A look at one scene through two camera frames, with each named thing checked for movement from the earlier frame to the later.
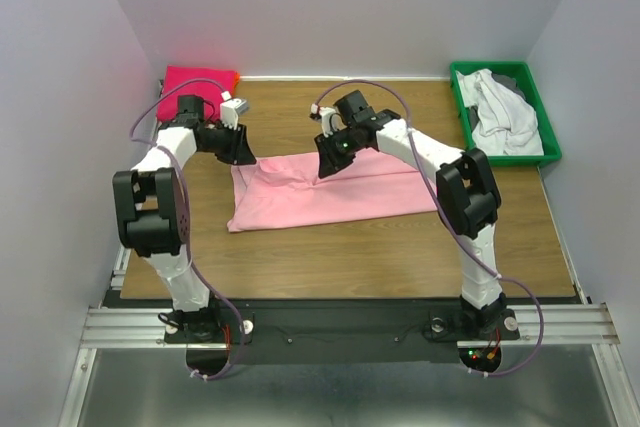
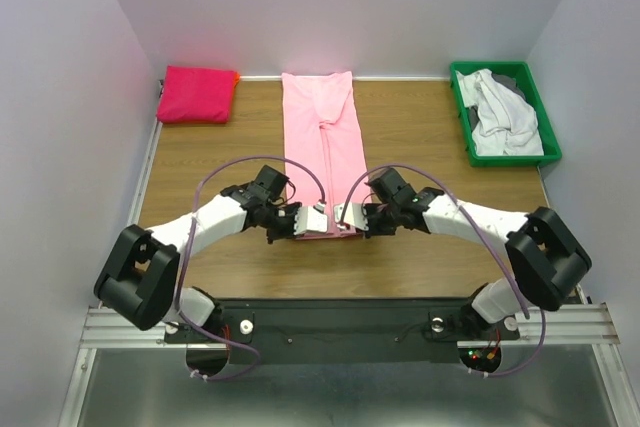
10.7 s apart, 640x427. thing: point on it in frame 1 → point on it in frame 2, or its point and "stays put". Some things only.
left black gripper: [240, 151] → [289, 233]
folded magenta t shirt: [173, 76] stays put
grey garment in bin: [510, 83] stays put
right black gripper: [329, 162] → [372, 231]
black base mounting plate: [317, 330] stays put
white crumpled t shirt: [507, 124] stays put
